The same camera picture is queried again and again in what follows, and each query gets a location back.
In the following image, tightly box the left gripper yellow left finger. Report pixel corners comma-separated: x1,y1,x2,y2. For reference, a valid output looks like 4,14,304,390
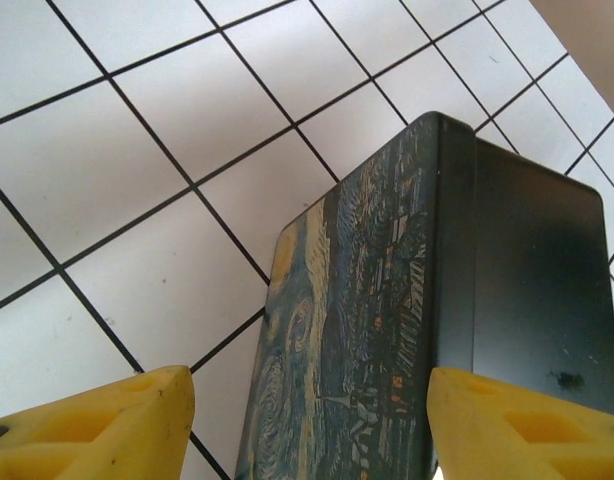
0,364,196,480

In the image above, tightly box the starry night print tin box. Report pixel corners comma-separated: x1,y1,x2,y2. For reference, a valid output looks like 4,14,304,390
234,112,614,480

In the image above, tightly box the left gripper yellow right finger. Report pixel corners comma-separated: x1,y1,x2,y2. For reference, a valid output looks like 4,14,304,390
427,367,614,480

